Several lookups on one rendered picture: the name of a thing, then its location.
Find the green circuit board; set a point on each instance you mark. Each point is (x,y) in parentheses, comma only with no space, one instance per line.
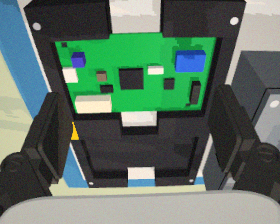
(133,72)

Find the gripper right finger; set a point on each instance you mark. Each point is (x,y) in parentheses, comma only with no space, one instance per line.
(254,165)

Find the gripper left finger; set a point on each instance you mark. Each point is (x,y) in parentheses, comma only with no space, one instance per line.
(42,156)

